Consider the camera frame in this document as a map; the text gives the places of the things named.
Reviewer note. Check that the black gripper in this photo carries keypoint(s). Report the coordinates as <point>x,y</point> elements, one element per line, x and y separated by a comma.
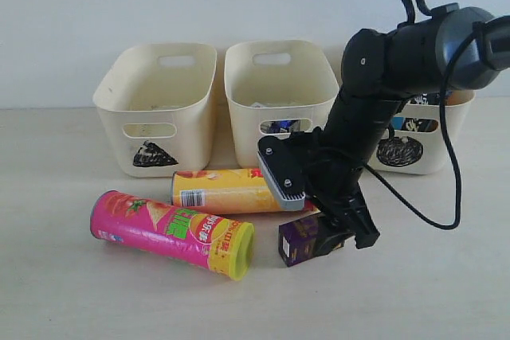
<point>331,162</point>

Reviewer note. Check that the purple drink carton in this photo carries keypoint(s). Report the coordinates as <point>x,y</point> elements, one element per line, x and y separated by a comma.
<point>297,240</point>

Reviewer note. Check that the blue noodle packet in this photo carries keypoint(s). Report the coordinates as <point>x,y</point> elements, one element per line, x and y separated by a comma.
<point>416,124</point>

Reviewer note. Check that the white blue milk carton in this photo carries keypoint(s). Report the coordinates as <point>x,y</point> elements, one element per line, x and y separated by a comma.
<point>279,127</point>

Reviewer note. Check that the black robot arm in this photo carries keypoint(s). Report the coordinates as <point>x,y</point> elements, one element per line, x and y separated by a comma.
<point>454,49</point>

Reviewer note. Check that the cream bin circle mark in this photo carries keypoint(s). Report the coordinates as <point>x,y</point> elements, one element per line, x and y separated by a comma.
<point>411,152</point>

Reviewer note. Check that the pink chips can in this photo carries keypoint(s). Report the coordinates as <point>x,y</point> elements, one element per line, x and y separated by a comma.
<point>218,244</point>

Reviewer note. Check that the yellow chips can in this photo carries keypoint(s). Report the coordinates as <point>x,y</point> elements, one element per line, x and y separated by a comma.
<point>223,192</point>

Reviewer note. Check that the cream bin square mark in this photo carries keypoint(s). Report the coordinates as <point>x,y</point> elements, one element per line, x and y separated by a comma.
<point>269,81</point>

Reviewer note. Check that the cream bin triangle mark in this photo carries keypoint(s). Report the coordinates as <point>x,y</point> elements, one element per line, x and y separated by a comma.
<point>156,104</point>

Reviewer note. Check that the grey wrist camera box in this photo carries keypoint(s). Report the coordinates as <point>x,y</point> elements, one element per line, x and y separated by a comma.
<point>281,173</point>

